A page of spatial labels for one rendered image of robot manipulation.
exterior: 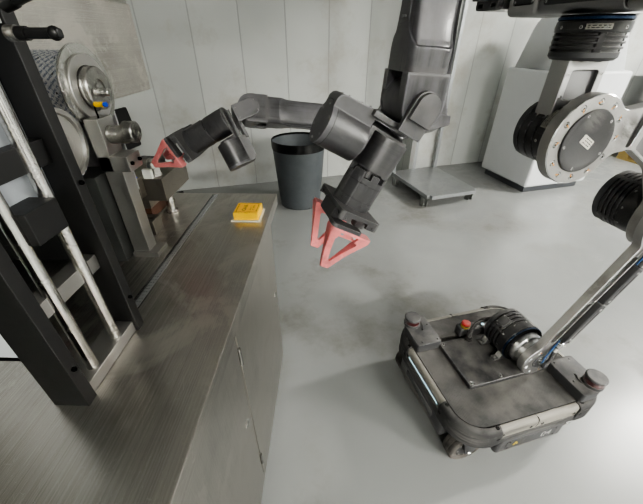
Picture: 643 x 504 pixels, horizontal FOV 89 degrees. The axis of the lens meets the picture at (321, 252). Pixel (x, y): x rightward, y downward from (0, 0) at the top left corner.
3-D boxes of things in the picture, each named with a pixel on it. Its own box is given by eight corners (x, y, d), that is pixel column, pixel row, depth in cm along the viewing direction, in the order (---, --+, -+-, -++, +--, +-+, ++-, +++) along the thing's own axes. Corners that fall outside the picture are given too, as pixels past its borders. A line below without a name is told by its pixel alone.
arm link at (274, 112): (403, 119, 87) (425, 106, 77) (402, 141, 88) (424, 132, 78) (237, 103, 77) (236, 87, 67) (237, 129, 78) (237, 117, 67)
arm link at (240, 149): (253, 106, 77) (254, 94, 69) (275, 152, 80) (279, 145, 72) (206, 127, 76) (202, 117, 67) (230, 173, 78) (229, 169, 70)
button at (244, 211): (258, 221, 92) (257, 213, 90) (233, 220, 92) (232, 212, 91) (262, 209, 98) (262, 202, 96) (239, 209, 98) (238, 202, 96)
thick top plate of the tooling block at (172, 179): (167, 201, 86) (161, 179, 83) (18, 199, 87) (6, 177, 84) (189, 179, 100) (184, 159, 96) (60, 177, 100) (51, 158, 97)
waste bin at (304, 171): (321, 190, 339) (321, 130, 306) (328, 210, 300) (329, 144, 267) (275, 193, 333) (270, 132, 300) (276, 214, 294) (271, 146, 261)
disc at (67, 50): (80, 137, 60) (43, 42, 52) (78, 137, 60) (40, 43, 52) (123, 120, 73) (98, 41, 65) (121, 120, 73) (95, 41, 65)
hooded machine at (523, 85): (534, 166, 403) (591, 9, 317) (583, 186, 348) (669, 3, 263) (478, 172, 385) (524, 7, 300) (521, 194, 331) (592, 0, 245)
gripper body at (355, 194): (336, 221, 43) (365, 172, 41) (317, 192, 52) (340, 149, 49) (373, 236, 46) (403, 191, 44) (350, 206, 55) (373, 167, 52)
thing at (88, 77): (117, 101, 68) (99, 115, 62) (108, 101, 68) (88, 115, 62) (101, 61, 63) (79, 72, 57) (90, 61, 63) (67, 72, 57)
